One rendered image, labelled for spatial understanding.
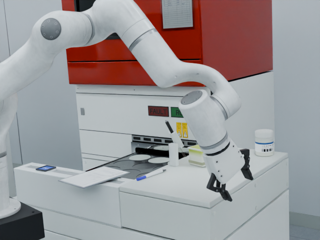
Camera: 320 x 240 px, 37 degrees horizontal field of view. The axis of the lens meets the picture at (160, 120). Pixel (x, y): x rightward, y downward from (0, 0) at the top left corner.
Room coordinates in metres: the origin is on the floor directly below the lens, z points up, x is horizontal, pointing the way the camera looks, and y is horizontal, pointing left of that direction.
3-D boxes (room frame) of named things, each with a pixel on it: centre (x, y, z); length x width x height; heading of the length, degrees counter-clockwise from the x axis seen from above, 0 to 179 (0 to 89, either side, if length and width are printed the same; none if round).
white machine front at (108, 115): (2.26, 0.10, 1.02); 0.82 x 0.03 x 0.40; 54
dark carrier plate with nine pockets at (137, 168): (1.96, 0.08, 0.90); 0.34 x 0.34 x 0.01; 54
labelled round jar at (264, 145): (1.79, -0.40, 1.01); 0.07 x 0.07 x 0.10
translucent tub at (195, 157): (1.71, -0.15, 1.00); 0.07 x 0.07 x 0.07; 40
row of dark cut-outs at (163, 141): (2.14, -0.04, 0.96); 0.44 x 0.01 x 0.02; 54
